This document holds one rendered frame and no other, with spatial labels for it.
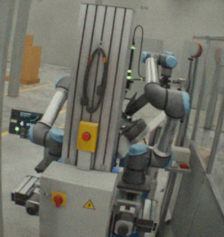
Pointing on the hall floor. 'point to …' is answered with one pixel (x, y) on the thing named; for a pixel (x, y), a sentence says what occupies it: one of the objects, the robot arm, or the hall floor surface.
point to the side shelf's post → (166, 203)
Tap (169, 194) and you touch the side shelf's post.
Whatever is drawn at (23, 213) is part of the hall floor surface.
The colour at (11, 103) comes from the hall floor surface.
